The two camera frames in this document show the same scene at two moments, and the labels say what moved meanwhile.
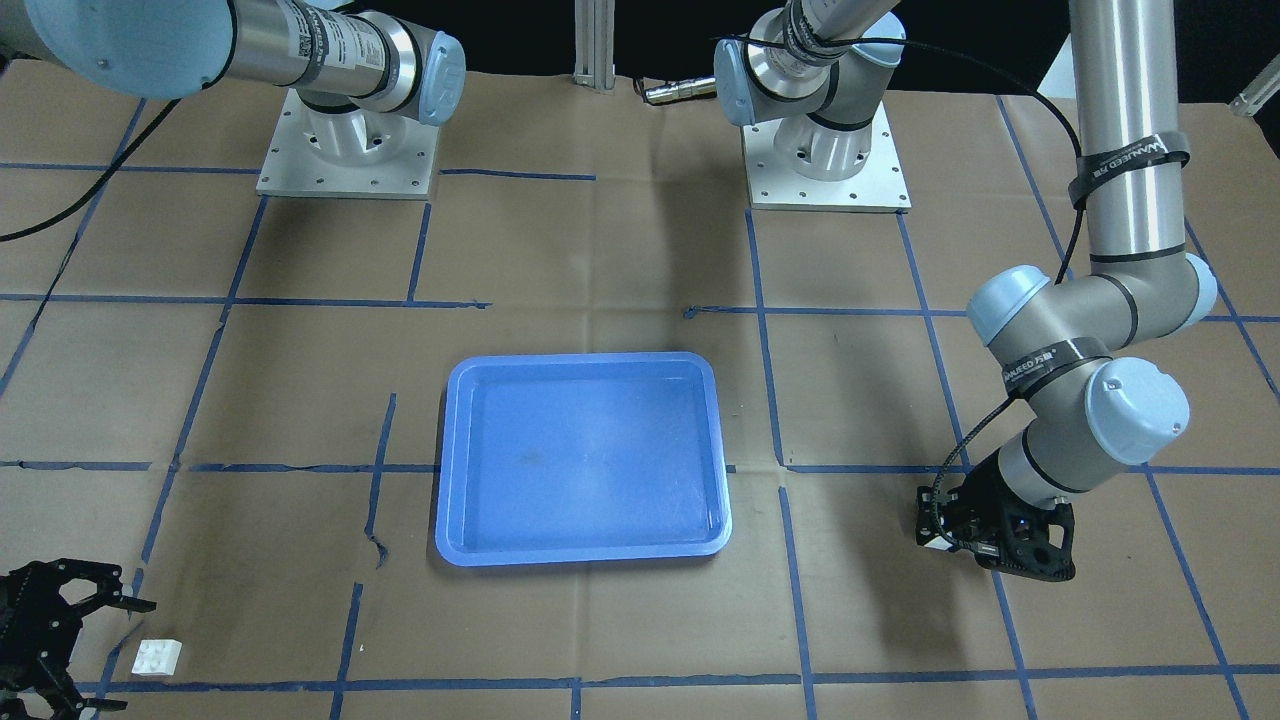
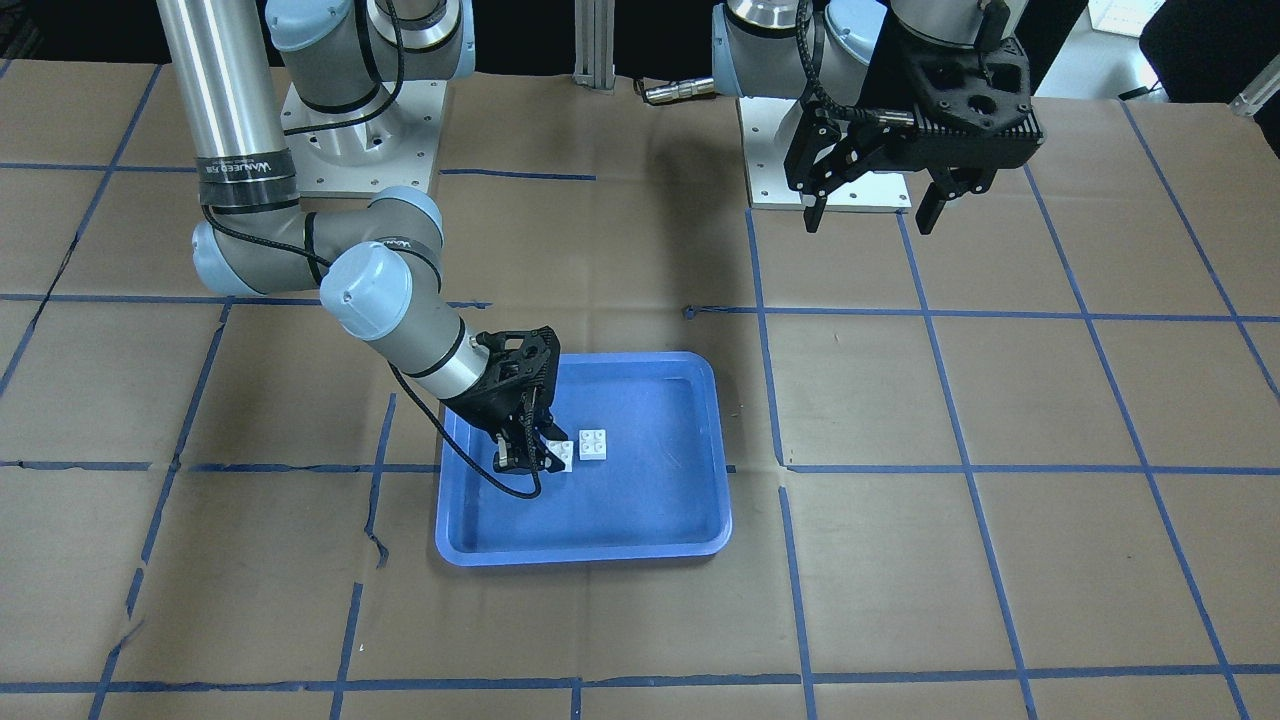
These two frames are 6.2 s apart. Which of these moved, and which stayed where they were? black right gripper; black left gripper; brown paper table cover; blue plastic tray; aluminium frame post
Moved: black left gripper; black right gripper
Stayed: aluminium frame post; brown paper table cover; blue plastic tray
